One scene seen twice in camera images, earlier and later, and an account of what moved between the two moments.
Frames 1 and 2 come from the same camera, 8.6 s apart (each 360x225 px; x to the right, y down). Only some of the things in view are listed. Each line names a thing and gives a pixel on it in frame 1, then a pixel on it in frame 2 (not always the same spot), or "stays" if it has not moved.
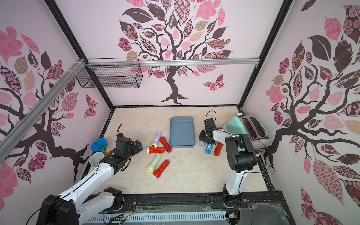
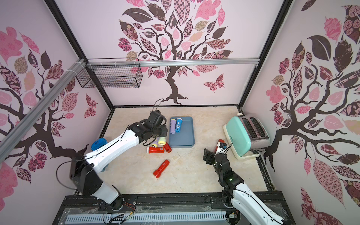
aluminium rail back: [173, 62] stays
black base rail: [260, 207] stays
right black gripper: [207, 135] to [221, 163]
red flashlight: [217, 148] stays
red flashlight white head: [151, 150] stays
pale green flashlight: [151, 168] to [161, 140]
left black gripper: [135, 147] to [164, 130]
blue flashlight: [208, 149] to [178, 124]
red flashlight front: [157, 173] stays
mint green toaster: [254, 125] stays
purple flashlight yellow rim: [155, 143] stays
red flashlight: [167, 146] stays
